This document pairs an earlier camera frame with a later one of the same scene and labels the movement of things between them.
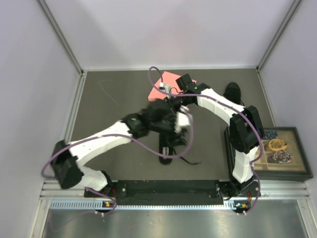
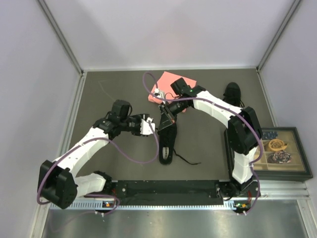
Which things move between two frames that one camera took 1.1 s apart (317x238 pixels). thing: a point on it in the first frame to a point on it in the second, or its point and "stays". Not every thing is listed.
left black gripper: x=179 y=139 to x=139 y=117
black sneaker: x=166 y=140 stays
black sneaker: x=232 y=92 stays
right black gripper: x=169 y=99 stays
